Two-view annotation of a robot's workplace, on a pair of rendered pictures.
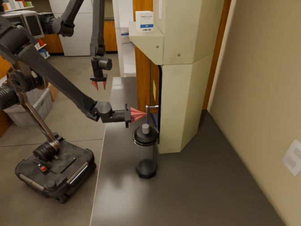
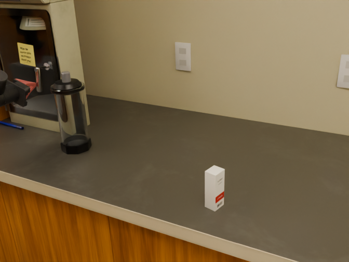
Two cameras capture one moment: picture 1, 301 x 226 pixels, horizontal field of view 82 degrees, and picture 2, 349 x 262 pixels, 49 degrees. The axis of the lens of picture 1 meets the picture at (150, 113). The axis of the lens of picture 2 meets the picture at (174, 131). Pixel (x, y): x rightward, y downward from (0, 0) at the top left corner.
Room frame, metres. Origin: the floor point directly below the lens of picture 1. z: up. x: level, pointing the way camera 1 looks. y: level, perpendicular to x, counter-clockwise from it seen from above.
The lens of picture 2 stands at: (-0.44, 0.80, 1.53)
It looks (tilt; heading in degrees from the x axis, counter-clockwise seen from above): 25 degrees down; 305
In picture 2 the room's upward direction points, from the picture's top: 2 degrees counter-clockwise
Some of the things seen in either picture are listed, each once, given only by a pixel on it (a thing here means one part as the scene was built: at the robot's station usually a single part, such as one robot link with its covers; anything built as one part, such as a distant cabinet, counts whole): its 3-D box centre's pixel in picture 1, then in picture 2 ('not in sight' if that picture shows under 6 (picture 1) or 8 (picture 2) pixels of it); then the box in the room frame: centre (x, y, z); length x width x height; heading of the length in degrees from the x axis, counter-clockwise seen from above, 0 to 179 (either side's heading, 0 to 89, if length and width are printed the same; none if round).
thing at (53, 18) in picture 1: (53, 23); not in sight; (1.26, 0.64, 1.45); 0.09 x 0.08 x 0.12; 154
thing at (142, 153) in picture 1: (146, 152); (71, 116); (0.51, 0.02, 1.06); 0.11 x 0.11 x 0.21
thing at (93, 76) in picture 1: (98, 72); not in sight; (1.03, 0.33, 1.21); 0.10 x 0.07 x 0.07; 97
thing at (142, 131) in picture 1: (145, 132); (66, 82); (0.51, 0.02, 1.18); 0.09 x 0.09 x 0.07
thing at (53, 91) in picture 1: (45, 89); not in sight; (2.84, 1.93, 0.14); 0.41 x 0.32 x 0.28; 12
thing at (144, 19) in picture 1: (144, 21); not in sight; (0.69, 0.02, 1.54); 0.05 x 0.05 x 0.06; 20
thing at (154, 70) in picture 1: (154, 96); (26, 66); (0.77, -0.02, 1.19); 0.30 x 0.01 x 0.40; 6
